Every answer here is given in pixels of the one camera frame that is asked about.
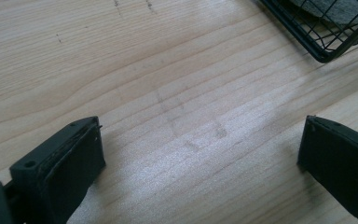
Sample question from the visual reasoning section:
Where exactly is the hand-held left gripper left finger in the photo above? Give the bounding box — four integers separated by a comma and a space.
8, 116, 107, 224

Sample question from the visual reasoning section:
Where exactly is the black wire mesh basket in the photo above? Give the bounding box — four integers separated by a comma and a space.
256, 0, 358, 64

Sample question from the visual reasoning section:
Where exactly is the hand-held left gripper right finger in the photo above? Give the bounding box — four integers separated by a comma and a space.
296, 114, 358, 224

